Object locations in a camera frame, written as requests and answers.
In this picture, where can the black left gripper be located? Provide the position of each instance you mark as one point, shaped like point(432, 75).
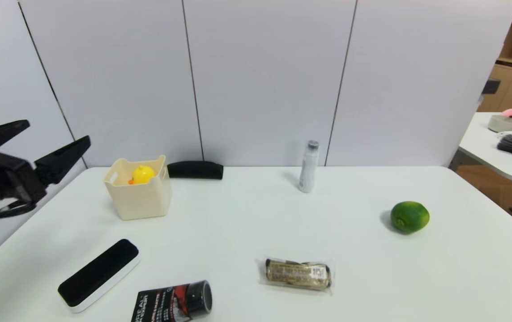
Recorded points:
point(9, 175)

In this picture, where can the clear wrapped chocolate pack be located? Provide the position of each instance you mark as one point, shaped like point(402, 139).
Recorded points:
point(296, 273)

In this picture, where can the black white board eraser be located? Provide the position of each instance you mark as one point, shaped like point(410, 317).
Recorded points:
point(97, 275)

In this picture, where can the black red cosmetic tube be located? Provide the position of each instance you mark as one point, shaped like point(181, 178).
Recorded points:
point(171, 304)

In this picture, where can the white rounded side table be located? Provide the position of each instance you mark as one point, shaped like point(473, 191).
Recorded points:
point(497, 156)

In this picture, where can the grey bowl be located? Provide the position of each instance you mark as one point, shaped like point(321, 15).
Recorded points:
point(504, 124)

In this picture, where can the black soft case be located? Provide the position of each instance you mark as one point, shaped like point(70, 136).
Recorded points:
point(195, 170)

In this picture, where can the green lime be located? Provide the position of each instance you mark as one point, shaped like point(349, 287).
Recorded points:
point(409, 217)

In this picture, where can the yellow duck toy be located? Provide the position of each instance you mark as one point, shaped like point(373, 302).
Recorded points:
point(143, 173)

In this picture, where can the white slim bottle grey cap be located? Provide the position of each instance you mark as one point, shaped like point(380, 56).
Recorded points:
point(308, 172)

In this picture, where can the cream plastic box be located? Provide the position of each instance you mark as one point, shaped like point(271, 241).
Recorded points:
point(139, 199)

